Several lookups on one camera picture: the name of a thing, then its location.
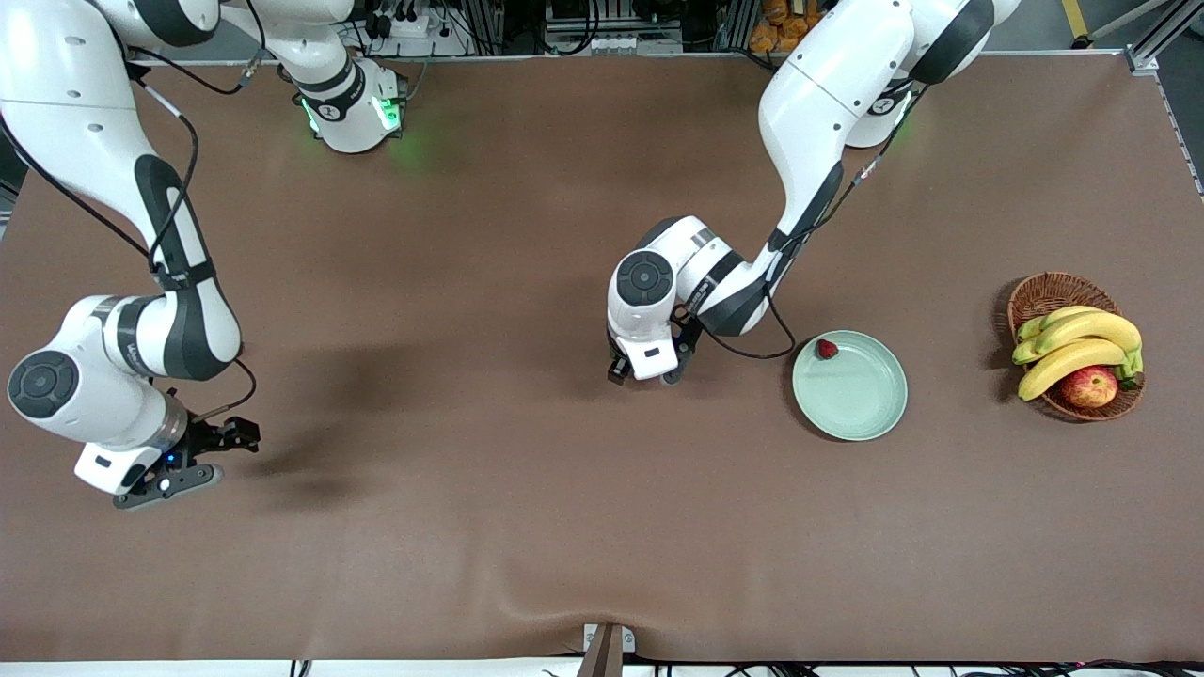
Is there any pale green round plate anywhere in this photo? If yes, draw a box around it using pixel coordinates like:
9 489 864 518
792 330 910 443

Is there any brown table cloth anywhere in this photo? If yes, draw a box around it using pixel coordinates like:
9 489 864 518
0 54 1204 665

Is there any white terminal strip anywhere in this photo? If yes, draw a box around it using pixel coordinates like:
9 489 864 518
588 35 683 55

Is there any black equipment rack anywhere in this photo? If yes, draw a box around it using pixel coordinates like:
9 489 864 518
456 0 749 55

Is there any orange bread rolls pile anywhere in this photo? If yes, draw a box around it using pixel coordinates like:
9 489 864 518
750 0 824 54

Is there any white power strip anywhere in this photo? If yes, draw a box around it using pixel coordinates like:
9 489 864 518
362 8 454 40

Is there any brown wicker basket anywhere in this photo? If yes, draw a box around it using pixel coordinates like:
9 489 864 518
1006 272 1146 422

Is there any red yellow apple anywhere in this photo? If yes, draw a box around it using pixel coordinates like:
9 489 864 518
1060 366 1119 409

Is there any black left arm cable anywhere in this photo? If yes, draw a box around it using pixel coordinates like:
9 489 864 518
670 80 932 362

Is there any aluminium frame profile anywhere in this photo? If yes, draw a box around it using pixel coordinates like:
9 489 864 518
1126 0 1204 76

